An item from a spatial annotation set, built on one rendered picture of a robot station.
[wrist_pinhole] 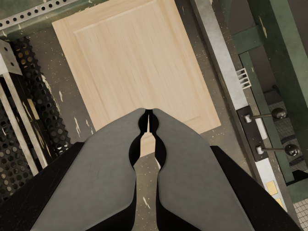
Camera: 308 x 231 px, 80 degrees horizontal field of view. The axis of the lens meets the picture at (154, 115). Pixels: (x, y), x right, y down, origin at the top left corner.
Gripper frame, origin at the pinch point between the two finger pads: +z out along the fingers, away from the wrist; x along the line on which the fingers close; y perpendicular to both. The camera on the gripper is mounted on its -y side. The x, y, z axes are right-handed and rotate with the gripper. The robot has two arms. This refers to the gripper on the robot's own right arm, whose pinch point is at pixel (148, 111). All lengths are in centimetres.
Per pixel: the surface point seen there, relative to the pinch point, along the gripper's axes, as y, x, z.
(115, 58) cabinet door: 12, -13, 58
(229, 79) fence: 16, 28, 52
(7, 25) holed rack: 2, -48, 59
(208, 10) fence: -5, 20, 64
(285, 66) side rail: 12, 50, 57
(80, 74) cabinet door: 17, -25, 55
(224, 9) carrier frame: -5, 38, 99
